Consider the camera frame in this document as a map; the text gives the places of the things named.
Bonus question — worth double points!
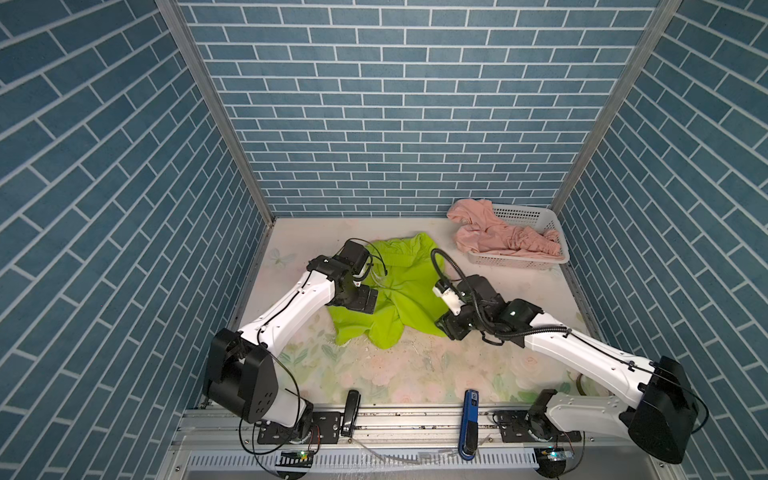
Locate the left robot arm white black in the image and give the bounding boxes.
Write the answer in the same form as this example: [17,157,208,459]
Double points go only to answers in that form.
[203,239,378,436]

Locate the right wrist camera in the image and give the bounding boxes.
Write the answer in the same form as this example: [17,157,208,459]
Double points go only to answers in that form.
[433,280,465,316]

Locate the white plastic laundry basket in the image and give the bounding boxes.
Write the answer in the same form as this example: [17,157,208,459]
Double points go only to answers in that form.
[466,204,570,270]

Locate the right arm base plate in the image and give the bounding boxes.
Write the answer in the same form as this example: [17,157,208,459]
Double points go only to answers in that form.
[488,410,583,444]

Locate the green circuit board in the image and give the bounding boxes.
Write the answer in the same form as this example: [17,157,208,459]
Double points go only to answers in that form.
[535,448,571,463]
[276,451,315,470]

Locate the left green circuit board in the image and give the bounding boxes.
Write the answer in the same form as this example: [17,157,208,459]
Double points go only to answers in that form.
[276,451,315,470]

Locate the aluminium front rail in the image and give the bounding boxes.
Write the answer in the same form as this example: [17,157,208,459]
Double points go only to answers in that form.
[170,403,667,450]

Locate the right green circuit board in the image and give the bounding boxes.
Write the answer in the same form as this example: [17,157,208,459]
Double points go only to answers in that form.
[535,448,571,463]

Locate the pink shorts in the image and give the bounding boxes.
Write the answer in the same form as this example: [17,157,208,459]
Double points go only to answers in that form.
[447,199,563,260]

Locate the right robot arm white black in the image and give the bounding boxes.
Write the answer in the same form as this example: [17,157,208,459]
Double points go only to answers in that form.
[433,275,703,464]

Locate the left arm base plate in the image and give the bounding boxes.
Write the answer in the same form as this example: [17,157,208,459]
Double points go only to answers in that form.
[256,410,343,445]

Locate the lime green shorts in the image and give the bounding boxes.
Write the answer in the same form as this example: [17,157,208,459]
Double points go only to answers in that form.
[328,232,448,349]

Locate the blue black handheld device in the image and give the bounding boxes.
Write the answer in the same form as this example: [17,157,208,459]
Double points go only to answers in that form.
[458,389,479,461]

